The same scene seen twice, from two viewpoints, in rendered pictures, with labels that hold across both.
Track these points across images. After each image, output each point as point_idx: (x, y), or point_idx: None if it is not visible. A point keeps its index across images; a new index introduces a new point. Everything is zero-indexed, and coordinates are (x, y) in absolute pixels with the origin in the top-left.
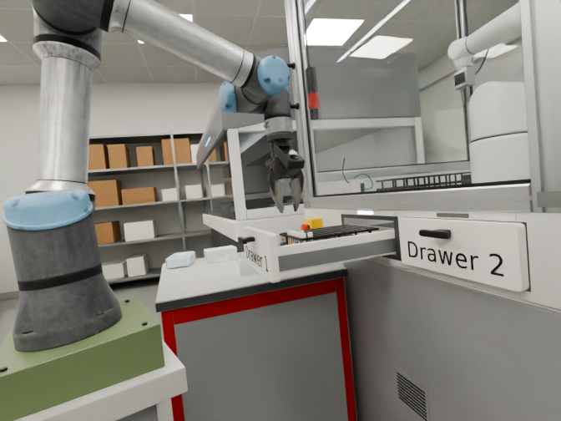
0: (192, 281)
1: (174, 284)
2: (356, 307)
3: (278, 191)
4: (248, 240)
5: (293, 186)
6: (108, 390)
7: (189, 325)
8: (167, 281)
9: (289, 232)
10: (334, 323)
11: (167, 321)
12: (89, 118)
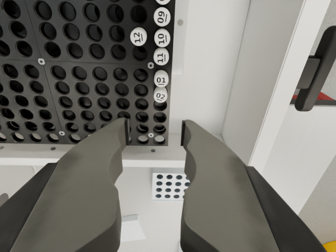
0: (278, 172)
1: (302, 175)
2: None
3: (223, 175)
4: (309, 55)
5: (102, 194)
6: None
7: (294, 93)
8: (301, 192)
9: (167, 76)
10: None
11: (327, 98)
12: None
